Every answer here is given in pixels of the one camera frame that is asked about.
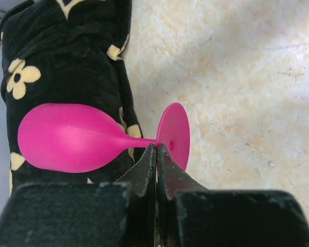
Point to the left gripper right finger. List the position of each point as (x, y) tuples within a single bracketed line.
[(173, 183)]

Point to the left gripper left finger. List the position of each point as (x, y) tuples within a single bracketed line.
[(135, 219)]

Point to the magenta plastic wine glass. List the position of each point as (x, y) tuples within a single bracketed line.
[(76, 138)]

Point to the black floral plush pillow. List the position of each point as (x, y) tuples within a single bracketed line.
[(67, 52)]

